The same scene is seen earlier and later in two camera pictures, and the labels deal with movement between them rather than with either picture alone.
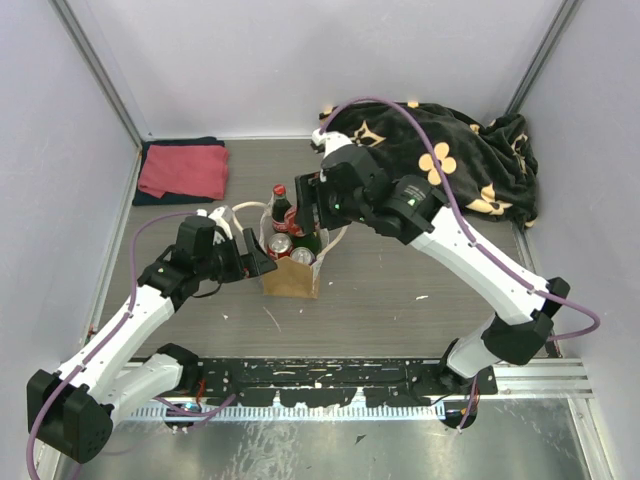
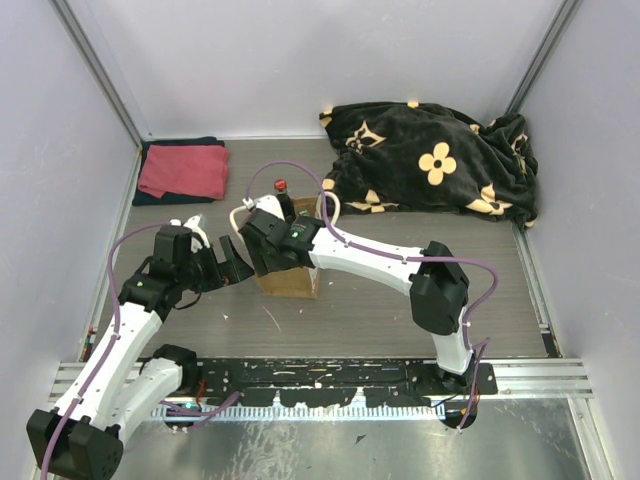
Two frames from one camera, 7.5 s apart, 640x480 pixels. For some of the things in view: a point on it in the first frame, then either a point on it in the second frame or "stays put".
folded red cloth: [198, 171] stays put
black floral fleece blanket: [491, 165] stays put
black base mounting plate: [328, 382] stays put
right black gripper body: [337, 210] to [266, 259]
